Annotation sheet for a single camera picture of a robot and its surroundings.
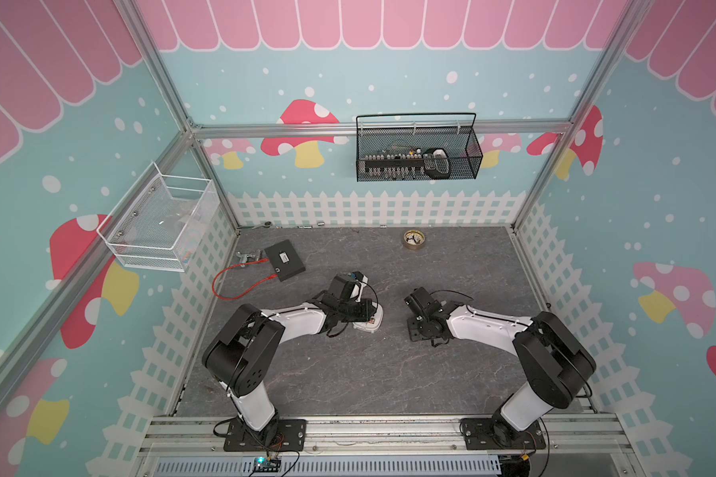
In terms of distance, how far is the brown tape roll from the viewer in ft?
3.86

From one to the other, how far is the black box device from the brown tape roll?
1.36 feet

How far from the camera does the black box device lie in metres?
1.08
